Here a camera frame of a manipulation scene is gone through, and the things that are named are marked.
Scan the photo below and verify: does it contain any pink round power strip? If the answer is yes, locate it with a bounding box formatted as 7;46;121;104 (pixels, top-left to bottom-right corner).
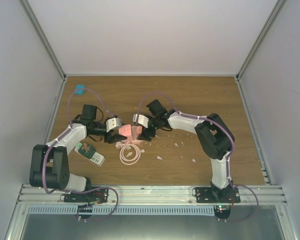
121;138;144;145

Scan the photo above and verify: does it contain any pink cube socket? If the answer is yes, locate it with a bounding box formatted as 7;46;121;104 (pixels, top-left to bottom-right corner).
118;124;132;138

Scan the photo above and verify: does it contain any blue square plug adapter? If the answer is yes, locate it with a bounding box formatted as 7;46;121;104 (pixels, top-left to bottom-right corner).
73;84;85;96

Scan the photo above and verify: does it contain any pink rounded plug adapter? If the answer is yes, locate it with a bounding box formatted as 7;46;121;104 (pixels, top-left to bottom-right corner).
131;125;143;140

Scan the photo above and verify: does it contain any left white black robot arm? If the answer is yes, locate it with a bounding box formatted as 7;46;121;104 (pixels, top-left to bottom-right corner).
29;104;126;202

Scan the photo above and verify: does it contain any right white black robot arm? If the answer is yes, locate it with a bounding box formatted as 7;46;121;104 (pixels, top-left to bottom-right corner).
132;99;235;203

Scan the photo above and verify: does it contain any white power strip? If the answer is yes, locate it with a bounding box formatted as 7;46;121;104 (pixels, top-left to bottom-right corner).
74;147;105;167

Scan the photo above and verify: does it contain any pink coiled power cord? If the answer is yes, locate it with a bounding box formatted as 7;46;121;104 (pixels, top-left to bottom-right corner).
114;141;142;166

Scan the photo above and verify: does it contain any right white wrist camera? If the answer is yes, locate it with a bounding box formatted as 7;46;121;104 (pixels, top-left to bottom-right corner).
132;114;150;129

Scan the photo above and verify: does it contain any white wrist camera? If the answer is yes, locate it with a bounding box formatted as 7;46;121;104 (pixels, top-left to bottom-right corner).
132;114;150;129
105;115;123;133

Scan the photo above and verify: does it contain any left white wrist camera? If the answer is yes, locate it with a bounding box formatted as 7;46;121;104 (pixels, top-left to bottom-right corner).
105;115;123;133

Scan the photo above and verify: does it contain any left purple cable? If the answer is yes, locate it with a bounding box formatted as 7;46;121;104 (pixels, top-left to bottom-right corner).
42;86;119;223

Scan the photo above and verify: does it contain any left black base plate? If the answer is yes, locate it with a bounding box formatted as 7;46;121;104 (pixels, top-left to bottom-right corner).
59;188;109;205

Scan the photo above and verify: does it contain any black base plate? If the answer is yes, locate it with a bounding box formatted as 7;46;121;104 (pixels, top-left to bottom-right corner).
191;184;241;204
59;188;109;205

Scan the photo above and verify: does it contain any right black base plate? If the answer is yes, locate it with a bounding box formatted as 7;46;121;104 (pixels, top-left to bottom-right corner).
191;184;241;204

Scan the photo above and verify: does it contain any grey slotted cable duct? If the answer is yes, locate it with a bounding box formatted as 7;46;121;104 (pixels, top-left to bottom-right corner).
28;204;215;216

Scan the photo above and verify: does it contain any aluminium rail frame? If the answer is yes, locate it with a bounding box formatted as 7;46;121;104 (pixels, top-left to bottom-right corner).
5;76;296;240

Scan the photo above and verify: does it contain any left aluminium post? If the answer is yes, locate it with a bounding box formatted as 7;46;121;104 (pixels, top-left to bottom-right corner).
19;0;67;81

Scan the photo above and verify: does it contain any aluminium post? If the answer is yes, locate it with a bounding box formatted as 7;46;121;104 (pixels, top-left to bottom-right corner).
19;0;67;81
234;0;289;81

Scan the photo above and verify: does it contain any right aluminium post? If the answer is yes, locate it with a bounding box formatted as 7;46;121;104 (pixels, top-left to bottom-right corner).
234;0;289;81

